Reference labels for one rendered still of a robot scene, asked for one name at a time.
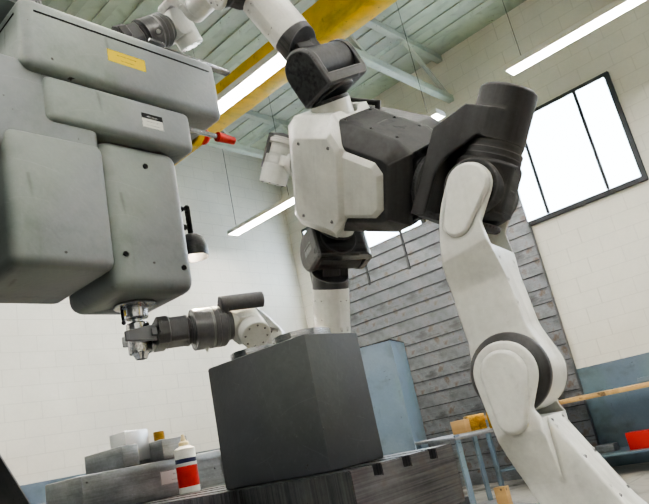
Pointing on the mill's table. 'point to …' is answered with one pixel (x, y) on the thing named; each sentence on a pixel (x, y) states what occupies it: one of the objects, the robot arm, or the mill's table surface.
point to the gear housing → (118, 119)
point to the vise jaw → (162, 449)
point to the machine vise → (130, 478)
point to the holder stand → (293, 408)
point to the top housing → (107, 61)
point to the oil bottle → (186, 467)
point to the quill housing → (139, 234)
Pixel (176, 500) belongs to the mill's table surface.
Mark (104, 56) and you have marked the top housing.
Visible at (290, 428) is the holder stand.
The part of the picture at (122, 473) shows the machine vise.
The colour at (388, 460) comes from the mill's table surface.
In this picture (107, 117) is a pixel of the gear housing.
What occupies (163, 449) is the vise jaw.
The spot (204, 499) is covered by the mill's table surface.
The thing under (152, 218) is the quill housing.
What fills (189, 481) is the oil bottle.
